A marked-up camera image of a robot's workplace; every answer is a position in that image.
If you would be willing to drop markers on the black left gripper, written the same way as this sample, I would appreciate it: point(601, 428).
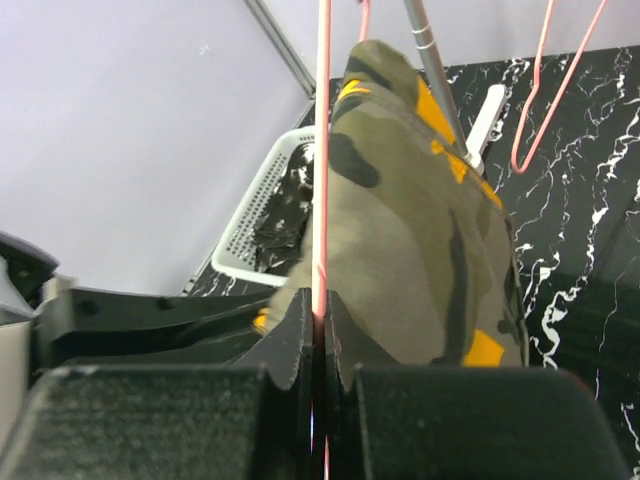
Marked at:
point(144, 387)

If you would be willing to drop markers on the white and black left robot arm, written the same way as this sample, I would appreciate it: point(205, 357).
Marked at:
point(28, 282)

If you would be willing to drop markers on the green yellow camouflage trousers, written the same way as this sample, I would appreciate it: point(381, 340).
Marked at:
point(420, 248)

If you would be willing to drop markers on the white perforated plastic basket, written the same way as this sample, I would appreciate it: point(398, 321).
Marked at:
point(235, 253)

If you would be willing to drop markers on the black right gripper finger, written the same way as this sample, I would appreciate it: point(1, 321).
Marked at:
point(386, 420)

